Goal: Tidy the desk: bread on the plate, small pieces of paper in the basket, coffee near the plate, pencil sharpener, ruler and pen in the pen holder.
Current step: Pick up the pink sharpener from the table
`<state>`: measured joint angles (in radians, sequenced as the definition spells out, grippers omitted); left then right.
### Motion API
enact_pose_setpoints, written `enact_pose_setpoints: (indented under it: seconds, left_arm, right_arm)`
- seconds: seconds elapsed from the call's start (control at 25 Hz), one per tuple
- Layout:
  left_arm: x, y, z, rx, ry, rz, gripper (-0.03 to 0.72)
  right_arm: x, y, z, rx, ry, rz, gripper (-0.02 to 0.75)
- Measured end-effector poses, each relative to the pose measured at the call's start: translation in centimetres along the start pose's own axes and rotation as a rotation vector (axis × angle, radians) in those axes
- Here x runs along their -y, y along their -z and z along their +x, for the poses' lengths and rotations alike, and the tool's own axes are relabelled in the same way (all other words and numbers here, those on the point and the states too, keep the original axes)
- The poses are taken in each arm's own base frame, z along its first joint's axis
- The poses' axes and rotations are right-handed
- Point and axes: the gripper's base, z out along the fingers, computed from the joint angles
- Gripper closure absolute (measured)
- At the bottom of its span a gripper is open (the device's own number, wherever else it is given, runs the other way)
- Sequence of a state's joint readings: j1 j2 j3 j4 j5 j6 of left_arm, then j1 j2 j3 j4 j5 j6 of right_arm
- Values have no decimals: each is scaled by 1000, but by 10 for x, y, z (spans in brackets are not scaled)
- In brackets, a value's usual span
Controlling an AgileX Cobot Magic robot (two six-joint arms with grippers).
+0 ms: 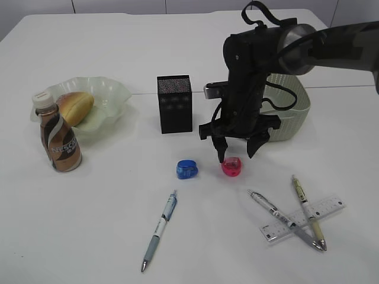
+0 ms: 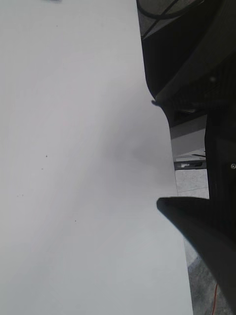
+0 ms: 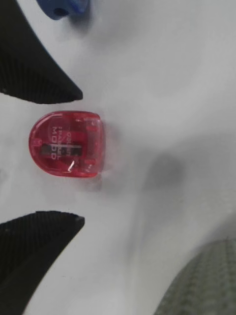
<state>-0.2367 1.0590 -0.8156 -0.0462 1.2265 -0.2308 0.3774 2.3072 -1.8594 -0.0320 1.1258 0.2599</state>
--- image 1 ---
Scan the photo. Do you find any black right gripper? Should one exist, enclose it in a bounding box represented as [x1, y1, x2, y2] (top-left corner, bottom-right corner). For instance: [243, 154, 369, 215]
[199, 68, 281, 163]

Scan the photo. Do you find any pink pencil sharpener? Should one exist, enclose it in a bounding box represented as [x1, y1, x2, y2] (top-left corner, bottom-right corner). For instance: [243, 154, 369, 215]
[221, 157, 242, 177]

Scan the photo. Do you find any sugared toy bread bun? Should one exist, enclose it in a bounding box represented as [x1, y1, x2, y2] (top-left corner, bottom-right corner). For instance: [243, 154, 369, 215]
[56, 92, 94, 127]

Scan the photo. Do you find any brown Nescafe coffee bottle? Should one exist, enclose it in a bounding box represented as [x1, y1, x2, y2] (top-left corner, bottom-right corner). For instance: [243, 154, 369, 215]
[32, 92, 82, 172]

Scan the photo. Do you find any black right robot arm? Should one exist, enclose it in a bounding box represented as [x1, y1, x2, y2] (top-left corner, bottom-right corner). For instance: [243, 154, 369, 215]
[199, 22, 378, 162]

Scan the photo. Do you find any blue pencil sharpener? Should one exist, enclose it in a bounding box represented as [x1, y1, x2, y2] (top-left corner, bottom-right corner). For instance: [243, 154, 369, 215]
[176, 160, 198, 179]

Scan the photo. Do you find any pale green plastic basket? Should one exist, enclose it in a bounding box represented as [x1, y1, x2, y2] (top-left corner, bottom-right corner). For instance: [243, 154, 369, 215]
[261, 74, 310, 142]

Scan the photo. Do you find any black mesh pen holder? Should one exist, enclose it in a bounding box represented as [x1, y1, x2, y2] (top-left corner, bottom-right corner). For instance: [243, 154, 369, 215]
[157, 75, 193, 134]

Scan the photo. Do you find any blue grey ballpoint pen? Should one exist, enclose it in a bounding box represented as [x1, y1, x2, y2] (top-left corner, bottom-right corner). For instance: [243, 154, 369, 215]
[140, 190, 177, 273]

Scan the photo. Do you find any silver grey ballpoint pen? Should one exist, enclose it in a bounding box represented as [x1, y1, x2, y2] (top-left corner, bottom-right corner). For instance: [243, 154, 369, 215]
[247, 189, 323, 251]

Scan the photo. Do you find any cream yellow ballpoint pen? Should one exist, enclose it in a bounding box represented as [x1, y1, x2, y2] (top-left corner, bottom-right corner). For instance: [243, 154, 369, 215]
[291, 175, 327, 251]

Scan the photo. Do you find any pale green wavy glass plate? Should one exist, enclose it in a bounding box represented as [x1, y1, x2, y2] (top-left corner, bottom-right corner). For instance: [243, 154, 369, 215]
[45, 76, 134, 150]

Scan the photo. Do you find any transparent plastic ruler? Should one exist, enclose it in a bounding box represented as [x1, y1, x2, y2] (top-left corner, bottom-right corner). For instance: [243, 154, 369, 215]
[259, 195, 346, 244]

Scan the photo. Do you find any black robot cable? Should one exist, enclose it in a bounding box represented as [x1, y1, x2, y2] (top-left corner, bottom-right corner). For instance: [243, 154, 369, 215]
[210, 1, 326, 131]

